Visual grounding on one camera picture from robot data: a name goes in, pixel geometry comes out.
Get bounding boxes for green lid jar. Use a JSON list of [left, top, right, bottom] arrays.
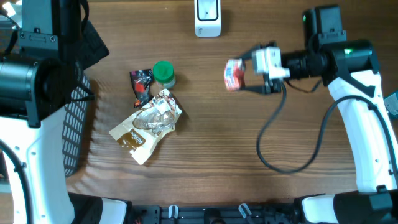
[[153, 61, 176, 89]]

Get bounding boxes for grey plastic basket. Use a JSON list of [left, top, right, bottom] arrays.
[[62, 74, 91, 178]]

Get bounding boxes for black red packaged item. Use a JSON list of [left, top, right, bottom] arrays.
[[130, 69, 154, 108]]

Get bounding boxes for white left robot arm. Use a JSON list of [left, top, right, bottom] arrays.
[[1, 1, 129, 223]]

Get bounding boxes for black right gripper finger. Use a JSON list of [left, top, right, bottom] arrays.
[[241, 85, 267, 95], [238, 42, 277, 60]]

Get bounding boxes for dried mushroom snack bag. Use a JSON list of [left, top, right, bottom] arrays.
[[109, 89, 182, 165]]

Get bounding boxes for white barcode scanner box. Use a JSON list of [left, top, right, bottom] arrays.
[[194, 0, 221, 38]]

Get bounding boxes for red white snack packet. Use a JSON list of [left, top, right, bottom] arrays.
[[224, 59, 246, 91]]

